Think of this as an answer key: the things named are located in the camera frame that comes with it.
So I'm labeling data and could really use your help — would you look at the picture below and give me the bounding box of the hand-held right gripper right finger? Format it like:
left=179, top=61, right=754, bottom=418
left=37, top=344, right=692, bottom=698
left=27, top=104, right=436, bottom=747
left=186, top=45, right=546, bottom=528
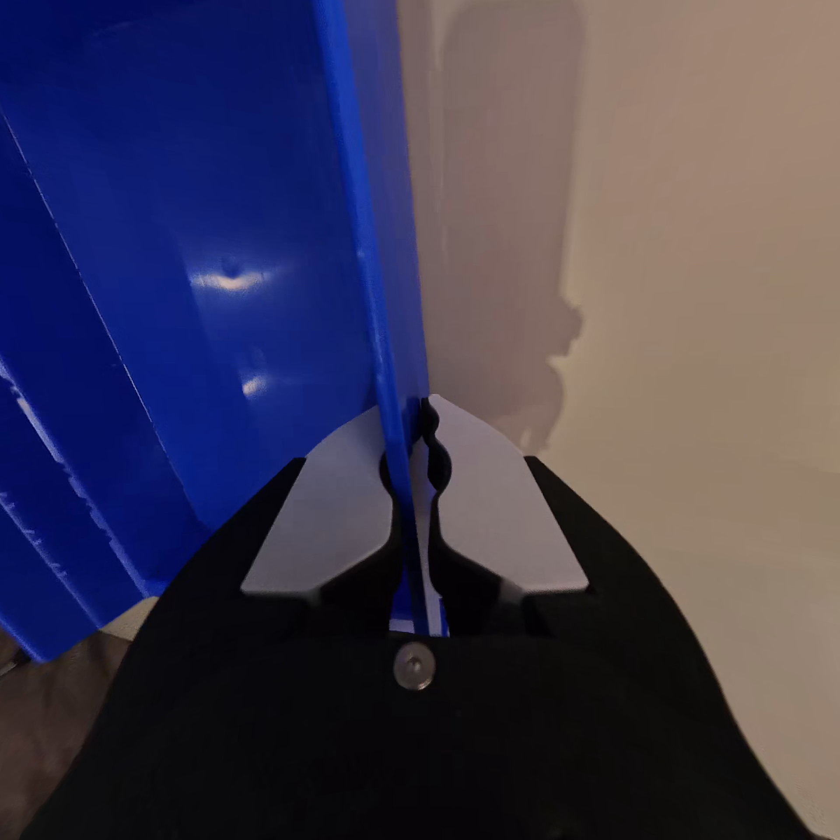
left=420, top=394, right=589, bottom=636

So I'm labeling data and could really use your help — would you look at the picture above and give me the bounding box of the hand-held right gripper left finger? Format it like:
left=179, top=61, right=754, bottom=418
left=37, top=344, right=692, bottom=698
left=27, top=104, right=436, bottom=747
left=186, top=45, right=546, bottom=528
left=240, top=406, right=403, bottom=634

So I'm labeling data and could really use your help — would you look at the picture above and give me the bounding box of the blue plastic bin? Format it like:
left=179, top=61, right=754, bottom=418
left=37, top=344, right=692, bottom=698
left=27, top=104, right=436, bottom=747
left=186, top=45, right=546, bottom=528
left=0, top=0, right=454, bottom=664

